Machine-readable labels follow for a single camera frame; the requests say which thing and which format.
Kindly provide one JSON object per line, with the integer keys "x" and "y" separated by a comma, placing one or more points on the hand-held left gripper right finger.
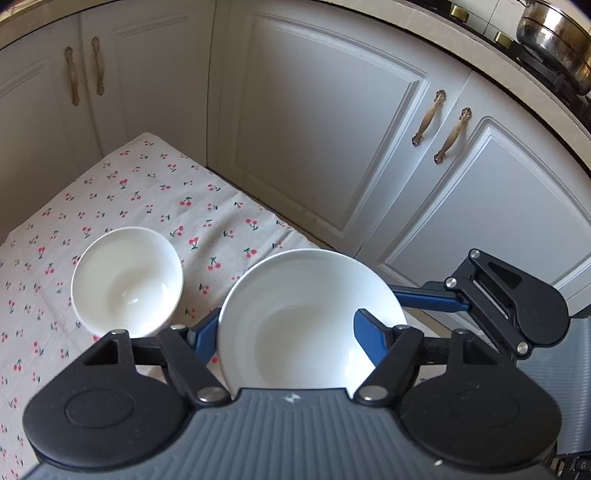
{"x": 371, "y": 339}

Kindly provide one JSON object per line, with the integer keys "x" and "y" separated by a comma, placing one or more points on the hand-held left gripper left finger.
{"x": 207, "y": 337}

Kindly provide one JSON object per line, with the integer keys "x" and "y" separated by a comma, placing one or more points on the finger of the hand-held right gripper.
{"x": 429, "y": 297}

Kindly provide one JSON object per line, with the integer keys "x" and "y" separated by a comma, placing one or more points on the white bowl pink flower print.
{"x": 295, "y": 323}
{"x": 124, "y": 277}

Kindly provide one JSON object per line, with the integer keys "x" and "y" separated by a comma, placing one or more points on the cherry print tablecloth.
{"x": 138, "y": 198}

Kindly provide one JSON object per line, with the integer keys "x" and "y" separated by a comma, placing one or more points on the white kitchen cabinets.
{"x": 554, "y": 117}

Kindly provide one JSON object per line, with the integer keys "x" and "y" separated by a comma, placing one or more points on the brass stove fitting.
{"x": 459, "y": 13}
{"x": 502, "y": 39}

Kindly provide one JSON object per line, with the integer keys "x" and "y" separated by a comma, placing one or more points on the steel cooking pot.
{"x": 554, "y": 32}

